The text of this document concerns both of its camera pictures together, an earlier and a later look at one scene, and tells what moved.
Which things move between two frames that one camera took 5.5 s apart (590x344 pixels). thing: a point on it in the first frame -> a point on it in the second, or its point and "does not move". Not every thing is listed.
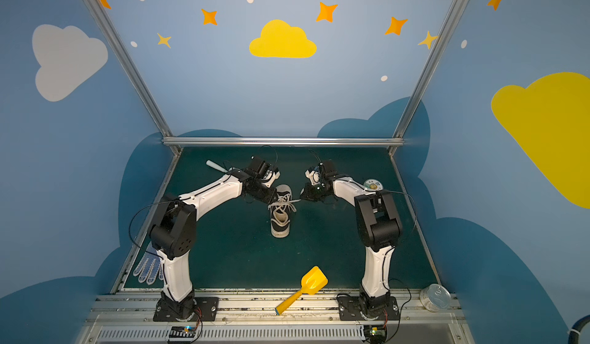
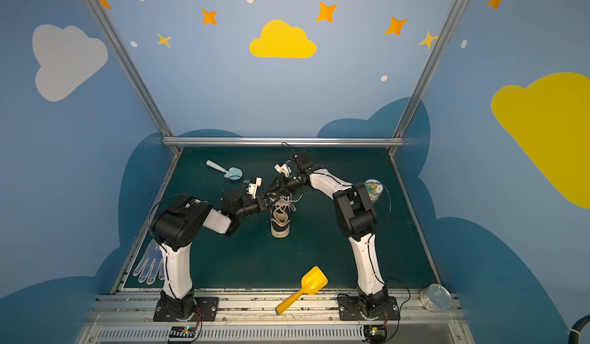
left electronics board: [182, 332] does not move
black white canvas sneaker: [280, 212] does not move
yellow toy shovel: [312, 282] does not move
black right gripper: [313, 192] -> [288, 185]
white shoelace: [281, 208] does not move
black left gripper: [266, 190] -> [264, 201]
